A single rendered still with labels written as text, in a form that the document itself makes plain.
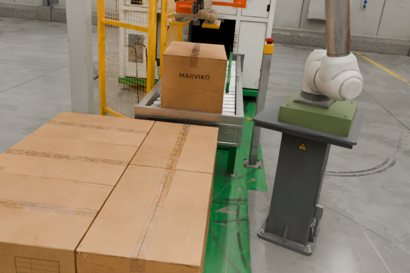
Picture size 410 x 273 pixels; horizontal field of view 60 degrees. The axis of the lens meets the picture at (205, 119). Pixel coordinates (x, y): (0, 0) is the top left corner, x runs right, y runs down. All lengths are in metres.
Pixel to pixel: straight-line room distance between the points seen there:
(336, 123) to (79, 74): 2.15
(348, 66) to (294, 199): 0.81
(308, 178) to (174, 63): 1.03
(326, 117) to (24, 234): 1.33
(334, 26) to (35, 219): 1.39
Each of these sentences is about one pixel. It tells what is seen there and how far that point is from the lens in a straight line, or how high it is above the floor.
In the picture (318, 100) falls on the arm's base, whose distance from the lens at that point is 1.90.
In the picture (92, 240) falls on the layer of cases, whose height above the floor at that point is 0.54.
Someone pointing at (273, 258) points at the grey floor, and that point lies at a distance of 2.12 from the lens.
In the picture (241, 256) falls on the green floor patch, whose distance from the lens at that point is 2.08.
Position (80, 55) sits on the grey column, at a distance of 3.14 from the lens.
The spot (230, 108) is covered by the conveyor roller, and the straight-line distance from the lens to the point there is 2.58.
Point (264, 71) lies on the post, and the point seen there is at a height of 0.80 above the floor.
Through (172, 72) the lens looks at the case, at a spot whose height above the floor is 0.84.
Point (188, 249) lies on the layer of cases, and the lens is 1.24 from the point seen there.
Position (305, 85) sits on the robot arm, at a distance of 1.90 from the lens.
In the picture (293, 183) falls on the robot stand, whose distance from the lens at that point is 2.04.
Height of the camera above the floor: 1.35
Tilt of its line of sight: 20 degrees down
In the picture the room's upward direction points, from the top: 5 degrees clockwise
